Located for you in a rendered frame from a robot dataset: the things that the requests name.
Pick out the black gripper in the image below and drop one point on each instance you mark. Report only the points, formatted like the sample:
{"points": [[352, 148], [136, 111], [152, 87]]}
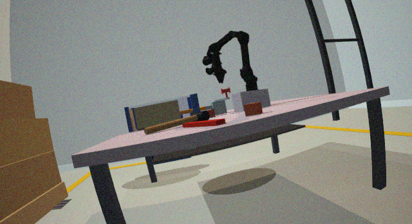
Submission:
{"points": [[219, 71]]}

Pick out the reddish-brown box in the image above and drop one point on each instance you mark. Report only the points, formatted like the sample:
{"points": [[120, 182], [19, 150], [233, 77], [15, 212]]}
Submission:
{"points": [[253, 109], [211, 113]]}

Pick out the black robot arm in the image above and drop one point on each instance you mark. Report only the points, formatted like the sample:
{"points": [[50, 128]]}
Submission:
{"points": [[246, 71]]}

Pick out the wooden-handled mallet with black head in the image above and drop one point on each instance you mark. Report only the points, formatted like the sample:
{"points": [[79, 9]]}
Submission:
{"points": [[194, 117]]}

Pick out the red flat bar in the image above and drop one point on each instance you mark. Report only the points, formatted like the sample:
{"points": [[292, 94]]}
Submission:
{"points": [[204, 123]]}

